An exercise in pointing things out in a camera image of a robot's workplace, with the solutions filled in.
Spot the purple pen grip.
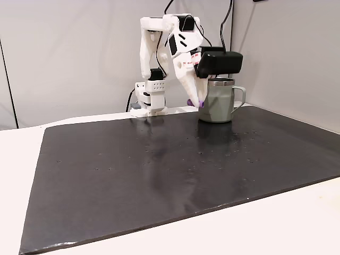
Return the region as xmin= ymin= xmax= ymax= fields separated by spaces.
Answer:
xmin=186 ymin=98 xmax=205 ymax=108

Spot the sage green steel-rimmed mug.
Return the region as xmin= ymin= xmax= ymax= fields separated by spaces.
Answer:
xmin=198 ymin=76 xmax=247 ymax=123

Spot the black table mat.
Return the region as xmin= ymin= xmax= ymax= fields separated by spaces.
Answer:
xmin=18 ymin=105 xmax=340 ymax=255

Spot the thin black vertical strip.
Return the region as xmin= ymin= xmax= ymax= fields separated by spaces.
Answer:
xmin=0 ymin=39 xmax=20 ymax=129

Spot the black camera box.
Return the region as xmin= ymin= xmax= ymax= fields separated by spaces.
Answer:
xmin=197 ymin=50 xmax=244 ymax=79

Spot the black base power cable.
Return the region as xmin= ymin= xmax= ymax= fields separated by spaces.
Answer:
xmin=125 ymin=89 xmax=136 ymax=113

